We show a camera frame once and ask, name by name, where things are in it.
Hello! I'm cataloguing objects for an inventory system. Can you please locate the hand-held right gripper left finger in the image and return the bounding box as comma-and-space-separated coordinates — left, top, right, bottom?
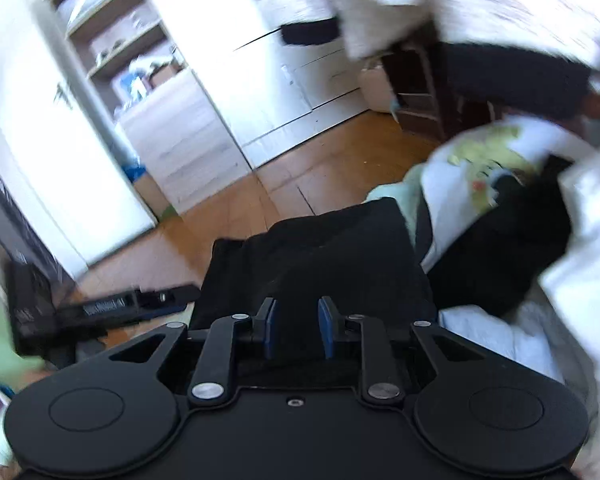
109, 297, 279, 407

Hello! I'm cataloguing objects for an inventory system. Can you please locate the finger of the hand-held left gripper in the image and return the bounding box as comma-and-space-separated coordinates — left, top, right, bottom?
55, 284, 201, 333

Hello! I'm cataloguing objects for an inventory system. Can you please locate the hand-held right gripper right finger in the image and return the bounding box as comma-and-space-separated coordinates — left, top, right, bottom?
318, 296, 486, 405

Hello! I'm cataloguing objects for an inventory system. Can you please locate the large black garment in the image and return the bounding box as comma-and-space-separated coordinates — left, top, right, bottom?
192, 197, 438, 386

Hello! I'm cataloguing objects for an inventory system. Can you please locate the cardboard box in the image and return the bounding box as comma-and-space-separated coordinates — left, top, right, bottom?
127, 160, 177, 217

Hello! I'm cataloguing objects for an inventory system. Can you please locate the pale blue shirt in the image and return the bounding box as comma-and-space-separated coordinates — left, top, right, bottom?
439, 304, 567, 386

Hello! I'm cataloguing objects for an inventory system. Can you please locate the small black garment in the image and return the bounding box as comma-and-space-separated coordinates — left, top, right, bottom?
429, 155, 574, 317

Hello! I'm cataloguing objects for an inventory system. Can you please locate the white printed t-shirt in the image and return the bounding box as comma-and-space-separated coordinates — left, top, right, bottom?
422, 115, 581, 272

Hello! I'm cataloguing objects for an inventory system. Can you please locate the white wardrobe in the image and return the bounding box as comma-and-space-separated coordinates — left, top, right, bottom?
0, 0, 372, 272

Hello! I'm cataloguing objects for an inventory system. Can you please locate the dark wooden shelf cabinet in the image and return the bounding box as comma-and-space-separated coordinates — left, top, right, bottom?
380, 39, 462, 143

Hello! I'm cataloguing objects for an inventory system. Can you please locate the wooden open shelf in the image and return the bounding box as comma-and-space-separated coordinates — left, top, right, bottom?
40, 0, 192, 117

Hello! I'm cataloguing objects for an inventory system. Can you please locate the white shirt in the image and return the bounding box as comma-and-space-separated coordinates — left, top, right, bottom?
539, 137, 600, 480

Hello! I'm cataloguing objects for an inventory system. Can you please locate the black fuzzy cloth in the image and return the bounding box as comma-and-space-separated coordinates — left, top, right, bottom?
281, 19, 597, 122

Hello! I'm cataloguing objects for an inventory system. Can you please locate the white fluffy towel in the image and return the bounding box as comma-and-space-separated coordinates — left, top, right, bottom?
325, 0, 600, 77

